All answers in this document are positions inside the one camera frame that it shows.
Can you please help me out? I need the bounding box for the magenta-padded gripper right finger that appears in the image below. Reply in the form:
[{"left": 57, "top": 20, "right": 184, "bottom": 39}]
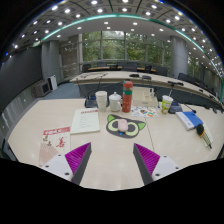
[{"left": 132, "top": 143, "right": 183, "bottom": 186}]

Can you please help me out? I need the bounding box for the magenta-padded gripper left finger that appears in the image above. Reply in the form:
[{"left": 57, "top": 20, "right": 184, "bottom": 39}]
[{"left": 41, "top": 142, "right": 92, "bottom": 185}]

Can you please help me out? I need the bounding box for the black green cat-face mouse pad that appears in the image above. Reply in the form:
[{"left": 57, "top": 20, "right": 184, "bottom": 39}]
[{"left": 105, "top": 113, "right": 147, "bottom": 139}]

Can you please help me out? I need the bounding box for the red and white brochure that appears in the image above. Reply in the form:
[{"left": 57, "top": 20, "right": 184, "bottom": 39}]
[{"left": 38, "top": 125, "right": 72, "bottom": 167}]

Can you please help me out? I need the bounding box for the white printed paper sheet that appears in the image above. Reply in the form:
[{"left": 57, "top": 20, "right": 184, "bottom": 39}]
[{"left": 69, "top": 107, "right": 101, "bottom": 135}]

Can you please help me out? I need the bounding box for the blue and white book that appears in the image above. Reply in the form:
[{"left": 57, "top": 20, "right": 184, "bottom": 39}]
[{"left": 175, "top": 111, "right": 204, "bottom": 131}]

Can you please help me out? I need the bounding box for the colourful sticker sheet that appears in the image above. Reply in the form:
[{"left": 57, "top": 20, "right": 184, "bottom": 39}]
[{"left": 130, "top": 105, "right": 159, "bottom": 119}]

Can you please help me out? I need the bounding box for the green and white paper cup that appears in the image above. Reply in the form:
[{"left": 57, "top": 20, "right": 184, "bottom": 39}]
[{"left": 160, "top": 94, "right": 174, "bottom": 115}]

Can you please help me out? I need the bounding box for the white cardboard box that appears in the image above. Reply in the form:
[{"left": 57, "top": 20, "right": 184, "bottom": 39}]
[{"left": 132, "top": 86, "right": 159, "bottom": 108}]

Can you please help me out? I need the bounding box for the red bottle with green band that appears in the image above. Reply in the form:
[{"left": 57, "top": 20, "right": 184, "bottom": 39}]
[{"left": 121, "top": 80, "right": 134, "bottom": 114}]

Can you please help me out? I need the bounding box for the stack of white paper cups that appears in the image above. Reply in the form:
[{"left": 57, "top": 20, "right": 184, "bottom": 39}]
[{"left": 95, "top": 90, "right": 108, "bottom": 113}]

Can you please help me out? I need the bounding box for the grey floor cabinet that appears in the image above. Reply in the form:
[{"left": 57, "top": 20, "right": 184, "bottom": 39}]
[{"left": 32, "top": 79, "right": 52, "bottom": 98}]

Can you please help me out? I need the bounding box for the white lidded ceramic mug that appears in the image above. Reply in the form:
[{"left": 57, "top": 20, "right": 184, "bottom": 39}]
[{"left": 108, "top": 91, "right": 123, "bottom": 113}]

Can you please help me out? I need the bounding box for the white standing panel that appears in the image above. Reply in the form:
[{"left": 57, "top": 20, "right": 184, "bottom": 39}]
[{"left": 47, "top": 74, "right": 58, "bottom": 92}]

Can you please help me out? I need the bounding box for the group of dark office chairs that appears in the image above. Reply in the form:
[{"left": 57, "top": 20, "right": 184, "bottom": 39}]
[{"left": 81, "top": 61, "right": 224, "bottom": 101}]

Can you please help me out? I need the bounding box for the group of ceiling lights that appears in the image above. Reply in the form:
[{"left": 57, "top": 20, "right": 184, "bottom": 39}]
[{"left": 4, "top": 0, "right": 224, "bottom": 81}]

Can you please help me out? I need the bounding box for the black microphone with orange ring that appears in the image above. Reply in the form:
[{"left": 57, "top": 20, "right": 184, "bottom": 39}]
[{"left": 195, "top": 123, "right": 213, "bottom": 150}]

